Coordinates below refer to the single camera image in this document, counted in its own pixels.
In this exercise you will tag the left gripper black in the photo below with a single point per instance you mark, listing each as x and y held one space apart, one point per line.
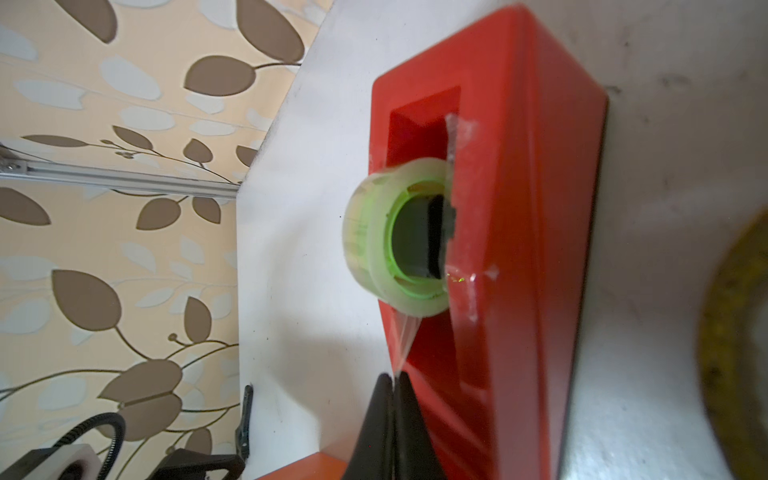
184 464

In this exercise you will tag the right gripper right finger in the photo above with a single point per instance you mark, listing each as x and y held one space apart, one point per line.
414 454

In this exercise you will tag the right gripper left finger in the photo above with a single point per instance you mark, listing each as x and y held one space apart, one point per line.
372 457

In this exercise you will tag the clear tape strip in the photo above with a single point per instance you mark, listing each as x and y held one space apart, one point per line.
404 329

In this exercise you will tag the clear tape roll green core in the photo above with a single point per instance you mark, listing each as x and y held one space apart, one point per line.
367 236

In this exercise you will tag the yellow tape roll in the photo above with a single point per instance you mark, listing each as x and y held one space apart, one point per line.
724 351

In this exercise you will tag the red tape dispenser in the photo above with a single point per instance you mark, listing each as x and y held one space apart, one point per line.
524 123

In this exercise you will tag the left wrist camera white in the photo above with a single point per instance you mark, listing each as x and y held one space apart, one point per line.
78 461

